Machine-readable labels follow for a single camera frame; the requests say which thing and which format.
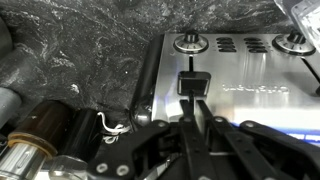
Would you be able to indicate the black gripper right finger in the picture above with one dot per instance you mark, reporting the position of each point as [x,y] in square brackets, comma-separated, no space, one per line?
[220,135]

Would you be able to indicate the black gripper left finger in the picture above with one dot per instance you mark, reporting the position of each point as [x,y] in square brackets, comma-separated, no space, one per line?
[195,150]

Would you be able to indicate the black and steel toaster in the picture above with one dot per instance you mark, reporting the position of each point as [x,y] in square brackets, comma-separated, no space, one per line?
[272,79]

